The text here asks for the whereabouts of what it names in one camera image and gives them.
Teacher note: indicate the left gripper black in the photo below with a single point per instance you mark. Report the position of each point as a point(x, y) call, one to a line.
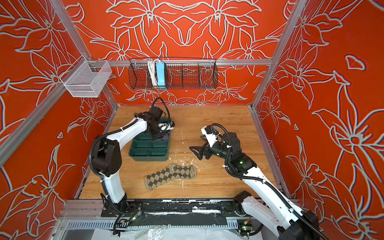
point(156, 136)

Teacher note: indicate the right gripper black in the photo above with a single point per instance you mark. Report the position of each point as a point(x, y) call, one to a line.
point(201, 150)

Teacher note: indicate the argyle brown green sock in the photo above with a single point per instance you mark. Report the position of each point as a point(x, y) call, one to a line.
point(168, 174)

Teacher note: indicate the green compartment tray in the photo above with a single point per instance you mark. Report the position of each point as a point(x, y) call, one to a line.
point(145, 149)

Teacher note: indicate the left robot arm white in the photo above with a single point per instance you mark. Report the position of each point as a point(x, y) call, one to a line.
point(105, 157)

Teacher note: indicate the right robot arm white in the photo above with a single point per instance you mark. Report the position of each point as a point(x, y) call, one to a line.
point(276, 212)

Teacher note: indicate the blue white box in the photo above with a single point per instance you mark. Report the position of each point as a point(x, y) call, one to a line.
point(160, 67)

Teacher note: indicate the black wire wall basket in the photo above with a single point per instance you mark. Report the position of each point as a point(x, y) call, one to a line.
point(181, 73)

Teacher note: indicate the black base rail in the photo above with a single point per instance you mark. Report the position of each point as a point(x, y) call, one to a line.
point(218, 213)

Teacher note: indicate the clear plastic wall bin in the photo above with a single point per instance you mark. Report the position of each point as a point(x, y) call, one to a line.
point(84, 81)

